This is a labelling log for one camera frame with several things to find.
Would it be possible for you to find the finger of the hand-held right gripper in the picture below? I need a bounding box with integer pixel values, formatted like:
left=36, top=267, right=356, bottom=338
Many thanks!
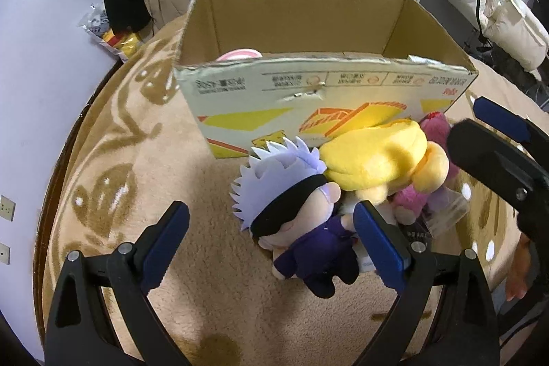
left=473, top=96, right=549, bottom=165
left=446, top=119, right=549, bottom=219

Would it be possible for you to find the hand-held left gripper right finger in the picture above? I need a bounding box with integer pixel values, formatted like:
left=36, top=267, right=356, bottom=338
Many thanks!
left=352, top=201, right=502, bottom=366

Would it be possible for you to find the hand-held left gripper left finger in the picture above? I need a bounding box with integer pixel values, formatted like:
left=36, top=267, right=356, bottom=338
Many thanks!
left=45, top=201, right=191, bottom=366

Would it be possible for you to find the pink plush toy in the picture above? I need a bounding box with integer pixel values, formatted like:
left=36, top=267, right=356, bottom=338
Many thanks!
left=392, top=111, right=457, bottom=225

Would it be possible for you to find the yellow plush toy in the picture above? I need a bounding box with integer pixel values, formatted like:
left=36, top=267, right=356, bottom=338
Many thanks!
left=319, top=118, right=451, bottom=204

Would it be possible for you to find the white-haired plush doll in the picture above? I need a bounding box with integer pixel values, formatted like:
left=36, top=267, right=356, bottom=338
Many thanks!
left=231, top=135, right=359, bottom=299

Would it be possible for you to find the cardboard box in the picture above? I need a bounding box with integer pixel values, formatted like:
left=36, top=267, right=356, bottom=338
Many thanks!
left=174, top=0, right=479, bottom=161

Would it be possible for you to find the person's right hand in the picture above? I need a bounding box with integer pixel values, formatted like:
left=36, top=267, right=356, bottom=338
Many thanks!
left=505, top=235, right=535, bottom=302

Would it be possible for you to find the beige floral blanket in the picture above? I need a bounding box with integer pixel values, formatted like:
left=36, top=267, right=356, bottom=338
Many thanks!
left=40, top=12, right=549, bottom=366

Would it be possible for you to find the clear plastic packet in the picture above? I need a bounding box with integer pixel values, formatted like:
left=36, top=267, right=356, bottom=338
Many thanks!
left=422, top=181, right=472, bottom=240

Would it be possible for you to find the pink round item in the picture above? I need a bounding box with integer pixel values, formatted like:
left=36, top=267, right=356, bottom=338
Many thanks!
left=215, top=49, right=261, bottom=62

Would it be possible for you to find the plastic snack bag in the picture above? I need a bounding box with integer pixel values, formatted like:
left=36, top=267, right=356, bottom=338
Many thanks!
left=78, top=3, right=142, bottom=62

